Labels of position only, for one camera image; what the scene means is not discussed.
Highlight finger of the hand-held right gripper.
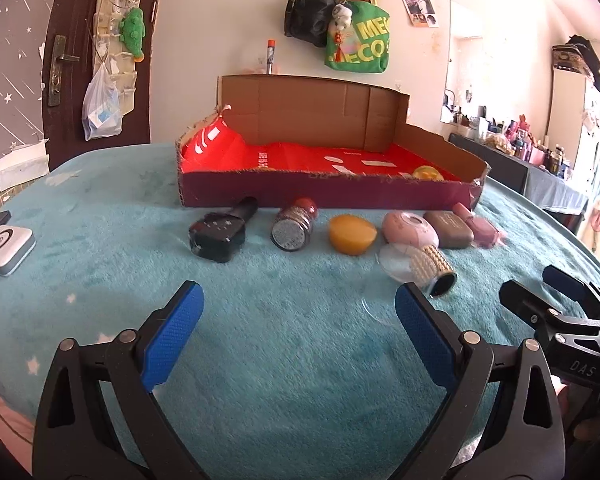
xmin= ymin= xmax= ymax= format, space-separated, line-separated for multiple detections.
xmin=541 ymin=265 xmax=600 ymax=323
xmin=499 ymin=280 xmax=600 ymax=398

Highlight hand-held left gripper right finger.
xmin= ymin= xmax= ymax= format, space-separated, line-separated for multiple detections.
xmin=395 ymin=282 xmax=567 ymax=480

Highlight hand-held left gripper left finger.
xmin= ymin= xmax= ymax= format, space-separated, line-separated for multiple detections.
xmin=32 ymin=281 xmax=205 ymax=480

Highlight studded round jar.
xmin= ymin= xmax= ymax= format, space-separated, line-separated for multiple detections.
xmin=411 ymin=246 xmax=457 ymax=300

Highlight clear round lid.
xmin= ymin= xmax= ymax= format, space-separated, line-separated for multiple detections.
xmin=376 ymin=243 xmax=422 ymax=283

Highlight black nail polish bottle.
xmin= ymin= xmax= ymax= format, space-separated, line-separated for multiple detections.
xmin=189 ymin=196 xmax=259 ymax=264

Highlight pink perfume bottle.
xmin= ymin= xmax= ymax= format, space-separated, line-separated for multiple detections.
xmin=452 ymin=202 xmax=506 ymax=250

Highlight amber round soap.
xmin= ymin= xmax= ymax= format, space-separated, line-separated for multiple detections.
xmin=328 ymin=214 xmax=378 ymax=257

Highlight glitter bottle with red cap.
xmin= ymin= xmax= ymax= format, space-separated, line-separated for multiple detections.
xmin=270 ymin=197 xmax=319 ymax=252

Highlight cardboard box with red lining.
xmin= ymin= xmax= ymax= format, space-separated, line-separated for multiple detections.
xmin=175 ymin=75 xmax=491 ymax=211

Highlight pink round case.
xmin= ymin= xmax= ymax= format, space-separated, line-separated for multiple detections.
xmin=381 ymin=211 xmax=440 ymax=251

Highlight dresser with blue cloth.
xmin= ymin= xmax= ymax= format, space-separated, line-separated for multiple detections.
xmin=447 ymin=132 xmax=591 ymax=221

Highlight brown oval case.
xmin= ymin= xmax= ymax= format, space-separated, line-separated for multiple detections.
xmin=423 ymin=210 xmax=476 ymax=250

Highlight row of cosmetic bottles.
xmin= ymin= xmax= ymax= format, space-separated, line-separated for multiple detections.
xmin=452 ymin=105 xmax=581 ymax=178

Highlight white wardrobe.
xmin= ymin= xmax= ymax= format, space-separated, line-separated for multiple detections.
xmin=550 ymin=45 xmax=600 ymax=241

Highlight white square device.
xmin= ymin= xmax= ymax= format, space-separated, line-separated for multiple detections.
xmin=0 ymin=225 xmax=36 ymax=277

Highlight pink bed sheet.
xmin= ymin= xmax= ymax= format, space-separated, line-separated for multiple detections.
xmin=0 ymin=380 xmax=36 ymax=476

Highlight clear plastic bag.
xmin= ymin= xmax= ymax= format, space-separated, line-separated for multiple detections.
xmin=82 ymin=62 xmax=126 ymax=141

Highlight dark clothes pile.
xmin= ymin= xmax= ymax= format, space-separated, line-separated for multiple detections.
xmin=552 ymin=35 xmax=600 ymax=106

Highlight green tote bag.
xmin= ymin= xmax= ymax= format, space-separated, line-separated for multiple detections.
xmin=325 ymin=1 xmax=392 ymax=73

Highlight green plush toy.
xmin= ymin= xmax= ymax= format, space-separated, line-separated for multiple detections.
xmin=119 ymin=7 xmax=147 ymax=63

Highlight star patterned curtain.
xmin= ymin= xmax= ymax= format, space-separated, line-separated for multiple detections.
xmin=0 ymin=0 xmax=66 ymax=171

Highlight beige hanging organiser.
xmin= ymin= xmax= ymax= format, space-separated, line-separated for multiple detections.
xmin=92 ymin=0 xmax=143 ymax=116

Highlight dark brown door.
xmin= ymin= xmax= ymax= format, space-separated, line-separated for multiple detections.
xmin=45 ymin=0 xmax=168 ymax=171

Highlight black backpack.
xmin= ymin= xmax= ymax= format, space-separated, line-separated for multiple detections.
xmin=284 ymin=0 xmax=348 ymax=41

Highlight wall mirror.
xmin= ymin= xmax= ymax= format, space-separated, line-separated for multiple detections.
xmin=440 ymin=0 xmax=485 ymax=126

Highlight metal door handle plate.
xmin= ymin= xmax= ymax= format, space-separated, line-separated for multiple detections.
xmin=48 ymin=35 xmax=81 ymax=107

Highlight wall photo poster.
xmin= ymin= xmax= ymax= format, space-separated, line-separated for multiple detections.
xmin=398 ymin=0 xmax=440 ymax=28

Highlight white plush keychain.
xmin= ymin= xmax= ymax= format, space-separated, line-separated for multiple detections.
xmin=330 ymin=2 xmax=353 ymax=31

